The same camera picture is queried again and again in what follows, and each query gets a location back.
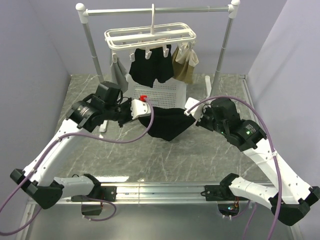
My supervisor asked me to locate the black underwear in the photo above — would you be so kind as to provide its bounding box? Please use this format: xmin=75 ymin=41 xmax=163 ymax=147
xmin=129 ymin=44 xmax=174 ymax=88
xmin=147 ymin=107 xmax=196 ymax=142

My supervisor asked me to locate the white clip hanger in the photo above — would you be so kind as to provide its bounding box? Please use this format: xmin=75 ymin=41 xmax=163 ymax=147
xmin=104 ymin=5 xmax=197 ymax=63

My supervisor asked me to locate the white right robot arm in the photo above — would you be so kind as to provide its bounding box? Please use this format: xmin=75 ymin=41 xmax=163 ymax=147
xmin=191 ymin=98 xmax=320 ymax=226

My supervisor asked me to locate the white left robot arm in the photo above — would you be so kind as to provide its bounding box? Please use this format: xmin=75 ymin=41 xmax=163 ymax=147
xmin=10 ymin=81 xmax=131 ymax=210

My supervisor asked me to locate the hanging grey underwear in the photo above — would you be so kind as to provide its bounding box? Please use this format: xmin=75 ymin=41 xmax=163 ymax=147
xmin=109 ymin=54 xmax=129 ymax=93

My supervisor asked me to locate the hanging black underwear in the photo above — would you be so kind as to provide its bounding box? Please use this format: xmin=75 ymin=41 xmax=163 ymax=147
xmin=129 ymin=44 xmax=174 ymax=88

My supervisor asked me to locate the hanging beige underwear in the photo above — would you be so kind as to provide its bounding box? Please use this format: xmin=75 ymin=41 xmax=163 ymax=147
xmin=172 ymin=47 xmax=199 ymax=84

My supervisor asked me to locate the white perforated plastic basket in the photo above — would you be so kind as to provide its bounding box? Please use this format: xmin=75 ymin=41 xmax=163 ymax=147
xmin=124 ymin=74 xmax=187 ymax=109

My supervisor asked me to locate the white metal drying rack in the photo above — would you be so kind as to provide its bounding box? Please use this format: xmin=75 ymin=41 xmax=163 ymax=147
xmin=75 ymin=0 xmax=241 ymax=133

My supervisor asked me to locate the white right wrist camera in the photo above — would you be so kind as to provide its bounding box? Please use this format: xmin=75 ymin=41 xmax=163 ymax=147
xmin=184 ymin=97 xmax=205 ymax=122

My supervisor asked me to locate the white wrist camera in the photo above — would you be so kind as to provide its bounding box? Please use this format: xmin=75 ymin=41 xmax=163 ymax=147
xmin=184 ymin=97 xmax=205 ymax=122
xmin=130 ymin=95 xmax=151 ymax=120

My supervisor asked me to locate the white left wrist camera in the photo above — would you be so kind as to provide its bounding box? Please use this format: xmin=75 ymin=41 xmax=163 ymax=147
xmin=130 ymin=95 xmax=151 ymax=120

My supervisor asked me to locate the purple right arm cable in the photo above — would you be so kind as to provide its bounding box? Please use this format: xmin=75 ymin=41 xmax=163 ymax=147
xmin=187 ymin=95 xmax=282 ymax=240

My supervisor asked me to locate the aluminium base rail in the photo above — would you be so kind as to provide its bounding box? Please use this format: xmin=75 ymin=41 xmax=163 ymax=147
xmin=27 ymin=181 xmax=273 ymax=205

